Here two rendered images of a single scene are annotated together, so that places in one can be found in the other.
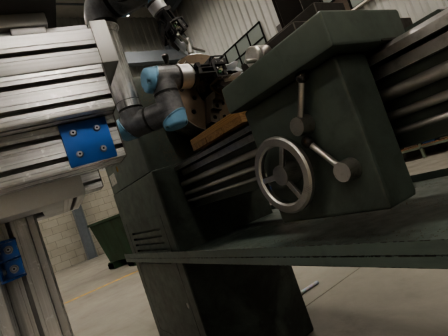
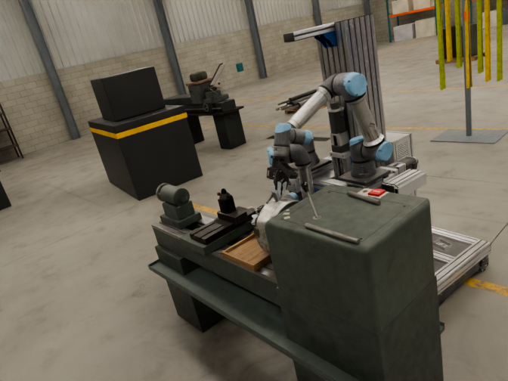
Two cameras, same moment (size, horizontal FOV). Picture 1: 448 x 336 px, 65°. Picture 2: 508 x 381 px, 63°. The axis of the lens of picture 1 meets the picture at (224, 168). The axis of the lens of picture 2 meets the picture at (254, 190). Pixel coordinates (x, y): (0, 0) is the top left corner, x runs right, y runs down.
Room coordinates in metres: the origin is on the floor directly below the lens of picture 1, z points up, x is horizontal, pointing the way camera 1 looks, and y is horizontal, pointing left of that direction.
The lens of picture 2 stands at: (3.35, -0.24, 2.06)
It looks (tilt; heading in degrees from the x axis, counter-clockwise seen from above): 20 degrees down; 177
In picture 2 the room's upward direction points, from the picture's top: 13 degrees counter-clockwise
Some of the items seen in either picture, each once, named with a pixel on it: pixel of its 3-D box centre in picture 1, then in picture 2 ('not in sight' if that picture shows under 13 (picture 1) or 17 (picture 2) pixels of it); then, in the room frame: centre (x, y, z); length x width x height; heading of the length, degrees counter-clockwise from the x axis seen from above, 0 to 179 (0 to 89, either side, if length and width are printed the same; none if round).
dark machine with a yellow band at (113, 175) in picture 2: not in sight; (137, 128); (-4.11, -1.57, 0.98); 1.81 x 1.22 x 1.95; 26
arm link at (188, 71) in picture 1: (184, 75); not in sight; (1.08, 0.02, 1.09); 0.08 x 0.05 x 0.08; 31
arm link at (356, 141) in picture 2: not in sight; (360, 147); (1.11, 0.56, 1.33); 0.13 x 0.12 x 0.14; 22
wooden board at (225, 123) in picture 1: (257, 121); (259, 247); (1.16, -0.15, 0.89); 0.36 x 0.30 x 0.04; 123
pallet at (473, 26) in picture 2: not in sight; (460, 42); (-8.99, 7.64, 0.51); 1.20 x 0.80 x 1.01; 30
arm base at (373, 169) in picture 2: not in sight; (362, 165); (1.11, 0.55, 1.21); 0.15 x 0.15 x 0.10
